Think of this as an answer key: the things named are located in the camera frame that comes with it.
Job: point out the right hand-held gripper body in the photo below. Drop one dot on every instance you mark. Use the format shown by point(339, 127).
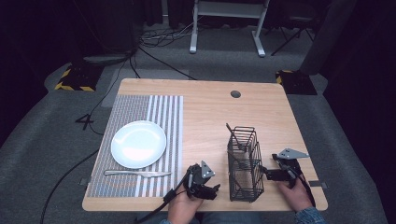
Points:
point(288, 165)

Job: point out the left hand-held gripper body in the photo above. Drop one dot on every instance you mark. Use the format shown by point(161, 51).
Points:
point(195, 177)

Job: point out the person's left hand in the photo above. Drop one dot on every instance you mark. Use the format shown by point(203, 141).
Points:
point(183, 207)

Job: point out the person's right hand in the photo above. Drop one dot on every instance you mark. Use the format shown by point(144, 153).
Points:
point(295, 196)

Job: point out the grey tape strip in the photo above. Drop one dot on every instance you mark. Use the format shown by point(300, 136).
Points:
point(319, 184)
point(84, 182)

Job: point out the metal table knife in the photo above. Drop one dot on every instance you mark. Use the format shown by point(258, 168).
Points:
point(137, 173)

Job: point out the white round plate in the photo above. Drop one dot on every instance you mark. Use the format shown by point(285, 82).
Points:
point(138, 144)

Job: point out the grey striped placemat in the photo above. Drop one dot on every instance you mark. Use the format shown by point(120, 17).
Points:
point(130, 109)

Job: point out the black tripod stand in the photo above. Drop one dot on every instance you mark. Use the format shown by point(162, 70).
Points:
point(292, 34)

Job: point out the dark stand with foot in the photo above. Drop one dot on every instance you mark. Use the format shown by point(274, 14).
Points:
point(109, 57)

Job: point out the black yellow striped base plate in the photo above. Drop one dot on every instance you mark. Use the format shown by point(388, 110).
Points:
point(295, 83)
point(77, 79)

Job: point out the grey padded post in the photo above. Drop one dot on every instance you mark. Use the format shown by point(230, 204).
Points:
point(327, 37)

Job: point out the white metal desk frame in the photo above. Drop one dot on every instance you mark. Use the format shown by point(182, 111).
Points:
point(229, 9)

